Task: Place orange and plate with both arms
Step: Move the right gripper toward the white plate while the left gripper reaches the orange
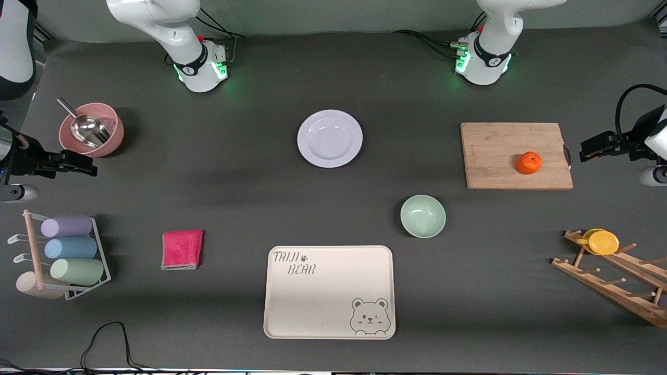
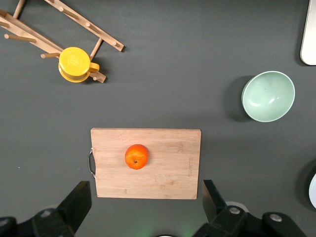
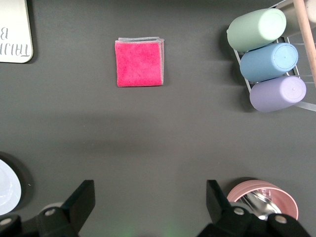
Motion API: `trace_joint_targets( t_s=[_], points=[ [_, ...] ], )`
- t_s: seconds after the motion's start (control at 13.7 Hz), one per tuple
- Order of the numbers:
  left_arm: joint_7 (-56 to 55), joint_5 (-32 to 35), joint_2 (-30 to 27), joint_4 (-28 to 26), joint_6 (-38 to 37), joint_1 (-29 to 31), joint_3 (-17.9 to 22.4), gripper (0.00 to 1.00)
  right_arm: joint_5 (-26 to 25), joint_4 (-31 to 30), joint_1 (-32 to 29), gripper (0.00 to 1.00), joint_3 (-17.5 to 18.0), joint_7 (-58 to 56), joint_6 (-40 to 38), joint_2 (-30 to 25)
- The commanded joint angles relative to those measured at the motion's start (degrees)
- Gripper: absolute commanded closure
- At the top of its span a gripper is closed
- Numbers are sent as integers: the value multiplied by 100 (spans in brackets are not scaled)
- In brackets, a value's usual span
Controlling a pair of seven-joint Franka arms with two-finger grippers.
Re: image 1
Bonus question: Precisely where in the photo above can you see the orange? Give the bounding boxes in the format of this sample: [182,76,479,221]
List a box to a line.
[516,151,543,175]

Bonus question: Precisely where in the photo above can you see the white round plate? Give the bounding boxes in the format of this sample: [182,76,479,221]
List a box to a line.
[297,109,363,168]

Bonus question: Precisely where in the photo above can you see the light green bowl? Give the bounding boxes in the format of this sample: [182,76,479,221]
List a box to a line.
[400,194,447,239]

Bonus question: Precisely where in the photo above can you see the pink bowl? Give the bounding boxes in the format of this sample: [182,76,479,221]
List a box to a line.
[58,103,125,158]

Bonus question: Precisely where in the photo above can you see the wooden peg rack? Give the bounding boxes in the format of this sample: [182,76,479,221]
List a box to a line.
[551,229,667,329]

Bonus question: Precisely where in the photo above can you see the beige cup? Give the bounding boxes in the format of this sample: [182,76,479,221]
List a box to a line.
[16,271,68,300]

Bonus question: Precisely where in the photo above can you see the black arm base cables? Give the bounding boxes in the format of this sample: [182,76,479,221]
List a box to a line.
[393,11,488,59]
[195,8,246,66]

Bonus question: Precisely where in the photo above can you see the wooden cutting board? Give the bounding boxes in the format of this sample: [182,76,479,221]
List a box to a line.
[460,122,574,190]

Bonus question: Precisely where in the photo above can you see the pink folded cloth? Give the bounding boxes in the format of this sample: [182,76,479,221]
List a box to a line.
[160,229,204,271]

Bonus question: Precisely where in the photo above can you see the blue cup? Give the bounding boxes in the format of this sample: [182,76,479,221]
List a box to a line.
[44,236,98,260]

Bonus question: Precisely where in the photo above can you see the black floor cable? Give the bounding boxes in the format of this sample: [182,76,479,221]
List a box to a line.
[0,321,209,375]

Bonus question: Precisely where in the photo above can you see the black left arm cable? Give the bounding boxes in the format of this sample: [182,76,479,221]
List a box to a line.
[615,83,667,137]

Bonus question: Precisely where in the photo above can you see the yellow cup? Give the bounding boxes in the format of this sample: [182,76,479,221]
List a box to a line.
[576,228,620,256]

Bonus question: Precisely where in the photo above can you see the black left arm base cables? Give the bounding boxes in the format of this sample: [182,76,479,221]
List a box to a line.
[393,11,488,59]

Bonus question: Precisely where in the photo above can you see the metal scoop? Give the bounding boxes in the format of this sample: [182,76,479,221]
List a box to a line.
[56,97,113,149]

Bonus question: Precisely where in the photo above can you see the white wire cup rack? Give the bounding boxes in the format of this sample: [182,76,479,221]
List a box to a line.
[7,209,112,301]

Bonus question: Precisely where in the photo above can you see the green cup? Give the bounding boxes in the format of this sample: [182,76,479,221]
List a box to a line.
[50,258,105,286]

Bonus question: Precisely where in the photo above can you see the black right arm base cables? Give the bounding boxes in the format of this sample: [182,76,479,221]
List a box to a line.
[195,8,246,66]

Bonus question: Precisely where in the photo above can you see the cream bear print tray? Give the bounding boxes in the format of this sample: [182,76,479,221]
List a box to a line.
[263,245,397,340]

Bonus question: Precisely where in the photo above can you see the purple cup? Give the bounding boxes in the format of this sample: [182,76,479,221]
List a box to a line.
[41,215,93,239]

